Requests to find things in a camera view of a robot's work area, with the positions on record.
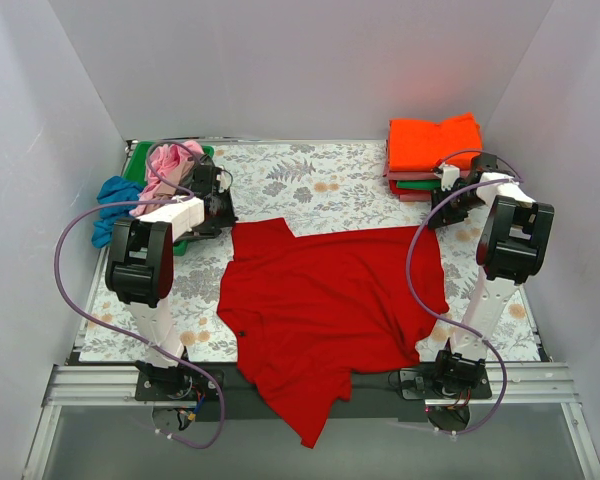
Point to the folded orange t shirt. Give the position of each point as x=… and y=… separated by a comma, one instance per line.
x=462, y=131

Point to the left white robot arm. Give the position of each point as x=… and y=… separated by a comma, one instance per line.
x=140, y=269

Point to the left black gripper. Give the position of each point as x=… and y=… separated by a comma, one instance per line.
x=219, y=214

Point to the red t shirt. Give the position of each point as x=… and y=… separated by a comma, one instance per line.
x=310, y=311
x=396, y=190

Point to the folded red t shirt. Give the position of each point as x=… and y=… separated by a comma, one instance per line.
x=396, y=190

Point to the green plastic tray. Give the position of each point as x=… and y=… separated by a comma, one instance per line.
x=135, y=171

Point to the grey t shirt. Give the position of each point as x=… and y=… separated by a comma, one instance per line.
x=202, y=162

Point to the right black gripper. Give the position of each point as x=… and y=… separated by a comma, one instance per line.
x=443, y=210

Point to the floral table mat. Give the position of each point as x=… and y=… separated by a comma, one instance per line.
x=317, y=188

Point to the folded green t shirt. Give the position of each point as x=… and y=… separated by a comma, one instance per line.
x=420, y=186

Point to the aluminium frame rail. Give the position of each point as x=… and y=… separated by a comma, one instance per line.
x=92, y=427

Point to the blue t shirt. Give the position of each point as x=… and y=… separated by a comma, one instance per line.
x=115, y=190

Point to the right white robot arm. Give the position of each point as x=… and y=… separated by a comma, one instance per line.
x=511, y=249

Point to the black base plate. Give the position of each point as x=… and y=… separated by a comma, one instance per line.
x=398, y=393

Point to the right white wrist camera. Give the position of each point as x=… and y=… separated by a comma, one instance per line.
x=448, y=175

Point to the folded light pink t shirt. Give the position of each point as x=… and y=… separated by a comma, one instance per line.
x=415, y=197

